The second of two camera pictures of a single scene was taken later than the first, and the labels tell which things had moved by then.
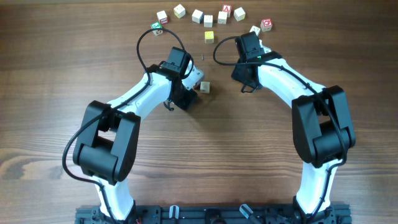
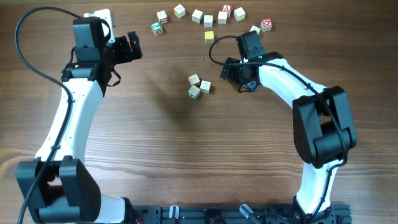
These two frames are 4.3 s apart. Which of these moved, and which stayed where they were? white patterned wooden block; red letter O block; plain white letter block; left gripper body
Moved: left gripper body
Stayed: red letter O block; plain white letter block; white patterned wooden block
